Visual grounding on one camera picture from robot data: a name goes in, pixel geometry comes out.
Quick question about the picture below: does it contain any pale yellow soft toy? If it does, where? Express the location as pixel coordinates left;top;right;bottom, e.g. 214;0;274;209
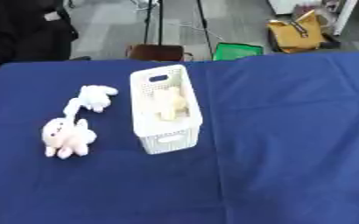
153;87;191;122

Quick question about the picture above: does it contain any white plastic basket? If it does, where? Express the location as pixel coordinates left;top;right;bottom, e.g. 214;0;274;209
129;64;204;155

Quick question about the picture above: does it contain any brown chair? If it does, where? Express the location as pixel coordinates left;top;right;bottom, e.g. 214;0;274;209
124;44;187;62

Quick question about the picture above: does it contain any green bag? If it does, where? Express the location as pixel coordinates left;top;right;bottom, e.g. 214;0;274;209
211;42;265;61

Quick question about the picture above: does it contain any white soft toy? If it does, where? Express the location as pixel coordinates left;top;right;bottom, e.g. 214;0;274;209
61;84;120;121

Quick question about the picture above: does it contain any black tripod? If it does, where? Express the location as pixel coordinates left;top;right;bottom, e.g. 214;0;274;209
141;0;216;60

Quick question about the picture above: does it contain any white pink soft toy rabbit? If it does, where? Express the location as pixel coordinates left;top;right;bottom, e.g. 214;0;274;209
39;117;99;160

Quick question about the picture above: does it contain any yellow bag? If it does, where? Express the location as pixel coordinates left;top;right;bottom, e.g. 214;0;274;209
265;10;328;54

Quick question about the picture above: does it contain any person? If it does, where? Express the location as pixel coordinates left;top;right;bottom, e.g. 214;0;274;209
0;0;81;67

